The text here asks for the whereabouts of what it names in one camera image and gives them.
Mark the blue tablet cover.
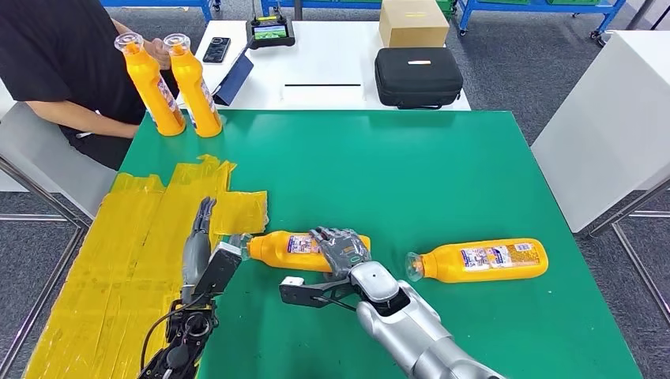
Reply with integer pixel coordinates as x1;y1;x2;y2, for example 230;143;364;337
212;47;255;107

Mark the orange detergent bottle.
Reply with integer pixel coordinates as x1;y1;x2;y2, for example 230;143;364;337
229;230;372;274
405;238;550;284
162;33;224;139
114;32;186;137

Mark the black smartphone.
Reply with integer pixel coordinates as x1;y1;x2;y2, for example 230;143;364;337
202;36;231;65

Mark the white desk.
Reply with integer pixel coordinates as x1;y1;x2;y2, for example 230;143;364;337
175;20;472;112

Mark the metal table frame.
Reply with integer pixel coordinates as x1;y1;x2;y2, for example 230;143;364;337
0;156;90;379
589;178;670;325

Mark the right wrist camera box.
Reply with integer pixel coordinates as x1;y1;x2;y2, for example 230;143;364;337
278;276;357;310

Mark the yellow plastic sheet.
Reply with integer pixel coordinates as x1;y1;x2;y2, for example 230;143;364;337
23;154;269;379

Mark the person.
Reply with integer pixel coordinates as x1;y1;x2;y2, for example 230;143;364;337
0;0;179;171

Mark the black carrying case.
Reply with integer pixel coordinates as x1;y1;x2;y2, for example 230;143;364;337
374;47;465;111

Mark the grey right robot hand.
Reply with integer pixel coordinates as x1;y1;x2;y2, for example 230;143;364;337
308;226;373;281

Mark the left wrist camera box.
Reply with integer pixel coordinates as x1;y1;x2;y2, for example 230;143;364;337
196;241;244;297

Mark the white side table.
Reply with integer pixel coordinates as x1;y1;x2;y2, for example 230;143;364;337
530;30;670;235
0;78;119;218

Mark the black remote controller with screen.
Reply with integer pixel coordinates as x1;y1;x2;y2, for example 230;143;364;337
246;0;296;51

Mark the brown cardboard box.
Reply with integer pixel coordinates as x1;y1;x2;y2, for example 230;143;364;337
378;0;450;49

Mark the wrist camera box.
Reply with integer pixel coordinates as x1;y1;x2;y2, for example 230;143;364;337
196;241;244;297
278;276;357;310

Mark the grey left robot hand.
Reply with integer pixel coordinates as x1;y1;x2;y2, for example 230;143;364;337
181;196;218;305

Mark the blue metal rack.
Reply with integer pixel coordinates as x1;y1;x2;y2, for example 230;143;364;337
99;0;218;22
457;0;627;40
260;0;383;17

